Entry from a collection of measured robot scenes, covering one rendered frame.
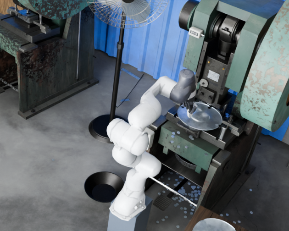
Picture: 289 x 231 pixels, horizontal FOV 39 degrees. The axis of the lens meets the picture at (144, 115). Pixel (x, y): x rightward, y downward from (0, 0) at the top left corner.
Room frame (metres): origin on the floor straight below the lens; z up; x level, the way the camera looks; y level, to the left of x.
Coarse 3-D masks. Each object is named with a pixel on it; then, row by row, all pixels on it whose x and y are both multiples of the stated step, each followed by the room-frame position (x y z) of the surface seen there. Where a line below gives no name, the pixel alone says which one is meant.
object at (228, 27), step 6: (228, 18) 2.20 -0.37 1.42; (234, 18) 2.20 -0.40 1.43; (222, 24) 2.20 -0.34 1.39; (228, 24) 2.18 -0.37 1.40; (234, 24) 2.17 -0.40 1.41; (222, 30) 2.16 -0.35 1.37; (228, 30) 2.16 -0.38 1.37; (222, 36) 2.18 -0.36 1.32; (228, 36) 2.16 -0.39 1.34; (222, 42) 2.20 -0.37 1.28; (228, 42) 2.19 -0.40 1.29; (234, 42) 2.20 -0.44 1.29; (222, 48) 2.20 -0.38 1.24; (228, 48) 2.19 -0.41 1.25; (234, 48) 2.20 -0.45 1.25; (222, 54) 2.22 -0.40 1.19; (228, 54) 2.22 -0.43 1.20
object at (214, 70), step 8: (208, 56) 2.20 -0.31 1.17; (216, 56) 2.22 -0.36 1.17; (224, 56) 2.21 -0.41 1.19; (208, 64) 2.19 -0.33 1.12; (216, 64) 2.17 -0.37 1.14; (224, 64) 2.15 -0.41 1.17; (208, 72) 2.19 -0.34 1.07; (216, 72) 2.16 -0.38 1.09; (224, 72) 2.14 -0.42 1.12; (200, 80) 2.19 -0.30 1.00; (208, 80) 2.18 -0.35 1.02; (216, 80) 2.16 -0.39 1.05; (200, 88) 2.17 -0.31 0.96; (208, 88) 2.16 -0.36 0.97; (216, 88) 2.15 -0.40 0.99; (200, 96) 2.16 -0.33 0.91; (208, 96) 2.13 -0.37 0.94; (216, 96) 2.14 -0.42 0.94; (224, 96) 2.21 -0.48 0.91
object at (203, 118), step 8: (200, 104) 2.26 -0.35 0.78; (184, 112) 2.14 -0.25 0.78; (200, 112) 2.16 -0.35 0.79; (208, 112) 2.19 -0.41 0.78; (216, 112) 2.20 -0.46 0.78; (184, 120) 2.06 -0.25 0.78; (192, 120) 2.07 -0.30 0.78; (200, 120) 2.08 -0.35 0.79; (208, 120) 2.10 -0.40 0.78; (216, 120) 2.12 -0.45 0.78; (200, 128) 2.00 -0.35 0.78; (208, 128) 2.02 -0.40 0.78
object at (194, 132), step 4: (180, 120) 2.05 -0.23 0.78; (180, 124) 2.01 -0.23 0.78; (184, 124) 2.02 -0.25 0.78; (184, 128) 1.99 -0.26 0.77; (188, 128) 1.98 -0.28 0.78; (192, 128) 1.99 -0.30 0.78; (188, 132) 2.10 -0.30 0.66; (192, 132) 1.96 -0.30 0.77; (196, 132) 1.96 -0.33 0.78; (200, 132) 2.08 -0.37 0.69; (196, 136) 2.07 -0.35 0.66
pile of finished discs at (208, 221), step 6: (198, 222) 1.61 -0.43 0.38; (204, 222) 1.63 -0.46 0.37; (210, 222) 1.63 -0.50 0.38; (216, 222) 1.64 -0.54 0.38; (222, 222) 1.65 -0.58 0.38; (198, 228) 1.57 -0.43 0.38; (204, 228) 1.58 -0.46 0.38; (210, 228) 1.59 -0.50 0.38; (216, 228) 1.60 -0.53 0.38; (222, 228) 1.60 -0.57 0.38; (228, 228) 1.61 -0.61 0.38; (234, 228) 1.61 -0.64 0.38
